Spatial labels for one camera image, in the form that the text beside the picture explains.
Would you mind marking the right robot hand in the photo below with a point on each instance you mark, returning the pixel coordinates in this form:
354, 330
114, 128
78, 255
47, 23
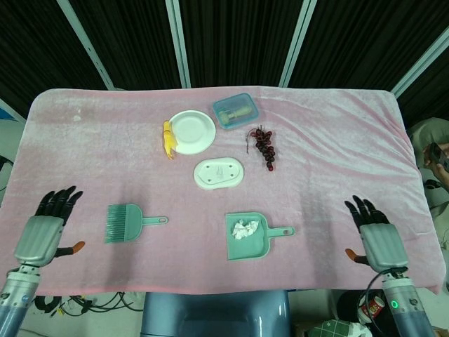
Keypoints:
384, 245

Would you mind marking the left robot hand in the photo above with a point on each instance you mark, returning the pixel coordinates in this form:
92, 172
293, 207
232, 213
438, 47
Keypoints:
36, 238

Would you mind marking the green hand brush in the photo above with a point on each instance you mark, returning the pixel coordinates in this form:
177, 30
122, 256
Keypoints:
128, 224

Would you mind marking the green dustpan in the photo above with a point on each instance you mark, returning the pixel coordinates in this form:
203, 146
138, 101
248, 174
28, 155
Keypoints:
245, 249

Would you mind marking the white paper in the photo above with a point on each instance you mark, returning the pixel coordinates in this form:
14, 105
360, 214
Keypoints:
245, 230

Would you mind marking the red paper cup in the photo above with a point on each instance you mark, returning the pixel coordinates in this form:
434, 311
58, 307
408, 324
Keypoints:
373, 307

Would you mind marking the green patterned box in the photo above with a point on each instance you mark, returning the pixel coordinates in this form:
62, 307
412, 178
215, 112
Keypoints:
336, 328

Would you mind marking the black phone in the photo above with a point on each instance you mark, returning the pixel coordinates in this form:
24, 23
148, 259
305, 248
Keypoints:
440, 154

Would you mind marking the white blue poster board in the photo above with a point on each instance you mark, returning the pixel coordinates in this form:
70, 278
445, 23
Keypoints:
7, 133

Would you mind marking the seated person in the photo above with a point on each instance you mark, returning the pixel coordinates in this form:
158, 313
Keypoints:
426, 131

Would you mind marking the dark red grape bunch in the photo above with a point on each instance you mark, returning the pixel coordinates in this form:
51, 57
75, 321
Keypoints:
264, 147

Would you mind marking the yellow banana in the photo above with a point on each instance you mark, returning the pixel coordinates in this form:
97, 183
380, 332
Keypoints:
169, 142

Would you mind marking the white oval dish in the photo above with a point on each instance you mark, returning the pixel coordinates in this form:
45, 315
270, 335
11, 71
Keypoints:
219, 173

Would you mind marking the blue-grey robot torso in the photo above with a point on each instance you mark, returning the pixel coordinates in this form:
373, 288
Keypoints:
214, 314

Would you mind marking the round white plate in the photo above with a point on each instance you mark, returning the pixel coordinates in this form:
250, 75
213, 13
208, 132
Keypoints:
193, 131

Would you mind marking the pink velvet tablecloth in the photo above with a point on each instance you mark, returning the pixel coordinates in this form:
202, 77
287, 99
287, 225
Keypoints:
224, 140

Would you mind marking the clear container blue lid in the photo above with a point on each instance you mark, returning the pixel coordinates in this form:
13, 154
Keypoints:
235, 110

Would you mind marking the black curtain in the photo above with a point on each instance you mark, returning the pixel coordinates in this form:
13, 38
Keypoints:
238, 38

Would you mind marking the white frame post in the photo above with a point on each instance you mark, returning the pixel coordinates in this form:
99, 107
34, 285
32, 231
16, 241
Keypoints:
421, 59
296, 45
179, 45
87, 49

